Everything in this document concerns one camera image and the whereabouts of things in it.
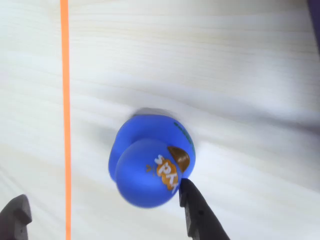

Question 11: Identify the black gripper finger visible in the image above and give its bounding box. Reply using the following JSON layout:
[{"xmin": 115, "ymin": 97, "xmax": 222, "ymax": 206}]
[
  {"xmin": 0, "ymin": 194, "xmax": 33, "ymax": 240},
  {"xmin": 178, "ymin": 178, "xmax": 231, "ymax": 240}
]

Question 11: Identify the blue rubber duck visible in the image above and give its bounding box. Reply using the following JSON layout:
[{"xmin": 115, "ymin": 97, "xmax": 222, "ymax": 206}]
[{"xmin": 107, "ymin": 113, "xmax": 197, "ymax": 209}]

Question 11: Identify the orange tape strip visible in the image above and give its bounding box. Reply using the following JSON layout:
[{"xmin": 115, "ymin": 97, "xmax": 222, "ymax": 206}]
[{"xmin": 59, "ymin": 0, "xmax": 72, "ymax": 240}]

